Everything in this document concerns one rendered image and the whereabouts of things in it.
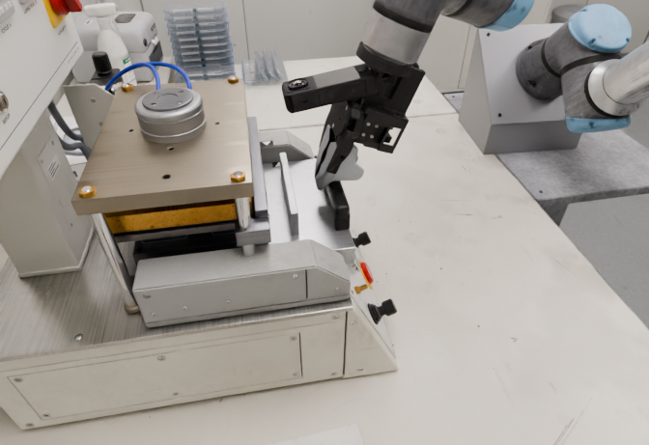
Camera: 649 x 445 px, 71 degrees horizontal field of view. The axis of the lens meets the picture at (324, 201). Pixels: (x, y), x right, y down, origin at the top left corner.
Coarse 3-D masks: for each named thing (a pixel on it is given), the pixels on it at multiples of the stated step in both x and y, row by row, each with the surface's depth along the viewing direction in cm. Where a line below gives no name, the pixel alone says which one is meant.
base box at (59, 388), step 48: (192, 336) 55; (240, 336) 57; (288, 336) 59; (336, 336) 61; (0, 384) 55; (48, 384) 56; (96, 384) 58; (144, 384) 60; (192, 384) 62; (240, 384) 64; (288, 384) 66
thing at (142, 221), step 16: (160, 208) 52; (176, 208) 52; (192, 208) 52; (208, 208) 52; (224, 208) 53; (112, 224) 51; (128, 224) 52; (144, 224) 52; (160, 224) 52; (176, 224) 53; (192, 224) 54; (208, 224) 54; (224, 224) 54; (128, 240) 53
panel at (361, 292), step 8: (352, 232) 90; (360, 256) 86; (360, 272) 76; (352, 280) 64; (360, 280) 72; (352, 288) 62; (360, 288) 63; (368, 288) 76; (352, 296) 59; (360, 296) 65; (368, 296) 72; (360, 304) 62; (368, 304) 67; (376, 304) 76; (368, 312) 65; (376, 320) 66; (376, 328) 65; (384, 328) 73; (384, 336) 69; (392, 352) 70
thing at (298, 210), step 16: (304, 160) 76; (272, 176) 72; (288, 176) 65; (304, 176) 72; (272, 192) 69; (288, 192) 62; (304, 192) 69; (320, 192) 69; (272, 208) 66; (288, 208) 63; (304, 208) 66; (320, 208) 66; (272, 224) 63; (288, 224) 63; (304, 224) 63; (320, 224) 63; (272, 240) 60; (288, 240) 60; (320, 240) 60; (336, 240) 60; (352, 240) 60; (128, 256) 58; (352, 256) 60
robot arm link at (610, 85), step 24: (648, 48) 75; (576, 72) 94; (600, 72) 88; (624, 72) 81; (648, 72) 76; (576, 96) 94; (600, 96) 88; (624, 96) 84; (648, 96) 83; (576, 120) 94; (600, 120) 91; (624, 120) 90
